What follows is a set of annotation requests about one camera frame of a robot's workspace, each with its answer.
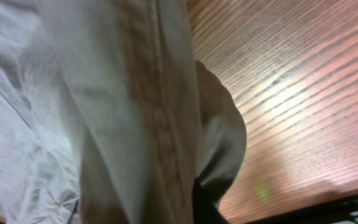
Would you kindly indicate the grey shorts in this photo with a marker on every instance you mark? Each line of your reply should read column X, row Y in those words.
column 158, row 136

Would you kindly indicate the beige folded shorts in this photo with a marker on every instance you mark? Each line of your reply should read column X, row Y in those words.
column 38, row 173

